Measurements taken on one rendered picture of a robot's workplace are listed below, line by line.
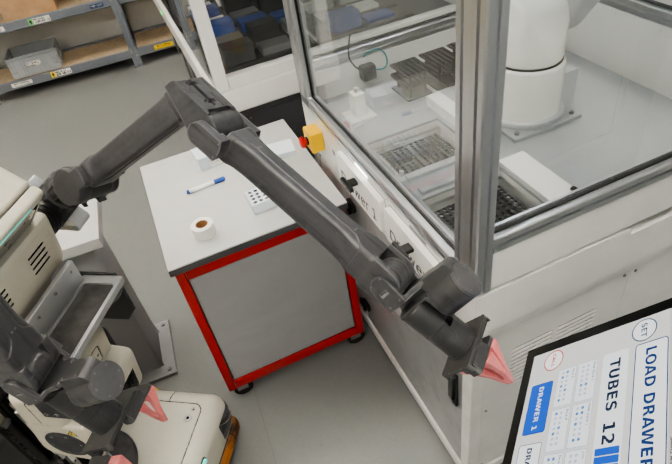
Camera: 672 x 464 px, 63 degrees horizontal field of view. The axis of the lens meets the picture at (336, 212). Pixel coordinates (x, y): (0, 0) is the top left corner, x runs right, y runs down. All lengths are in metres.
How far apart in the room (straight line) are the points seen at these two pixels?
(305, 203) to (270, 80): 1.41
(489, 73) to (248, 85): 1.46
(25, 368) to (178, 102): 0.46
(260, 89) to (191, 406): 1.19
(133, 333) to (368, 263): 1.56
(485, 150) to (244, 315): 1.18
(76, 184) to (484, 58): 0.79
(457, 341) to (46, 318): 0.80
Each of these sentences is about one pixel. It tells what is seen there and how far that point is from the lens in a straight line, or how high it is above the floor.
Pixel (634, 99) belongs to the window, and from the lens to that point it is 1.17.
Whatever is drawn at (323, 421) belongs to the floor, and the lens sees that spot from 2.13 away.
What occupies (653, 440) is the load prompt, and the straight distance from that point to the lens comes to 0.81.
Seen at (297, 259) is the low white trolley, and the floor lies 0.59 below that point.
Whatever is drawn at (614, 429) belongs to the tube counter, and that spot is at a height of 1.12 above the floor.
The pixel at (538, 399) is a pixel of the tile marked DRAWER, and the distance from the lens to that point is 0.99.
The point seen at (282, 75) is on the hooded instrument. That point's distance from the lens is 2.24.
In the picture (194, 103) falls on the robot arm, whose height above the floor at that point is 1.44.
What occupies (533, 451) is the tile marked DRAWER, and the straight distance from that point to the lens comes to 0.94.
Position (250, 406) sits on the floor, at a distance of 2.22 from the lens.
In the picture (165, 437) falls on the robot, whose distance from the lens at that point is 1.93.
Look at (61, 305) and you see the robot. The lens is 1.27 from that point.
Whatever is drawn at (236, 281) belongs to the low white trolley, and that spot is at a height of 0.60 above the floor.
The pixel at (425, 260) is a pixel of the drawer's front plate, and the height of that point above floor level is 0.92.
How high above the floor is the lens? 1.84
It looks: 40 degrees down
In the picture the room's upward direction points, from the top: 10 degrees counter-clockwise
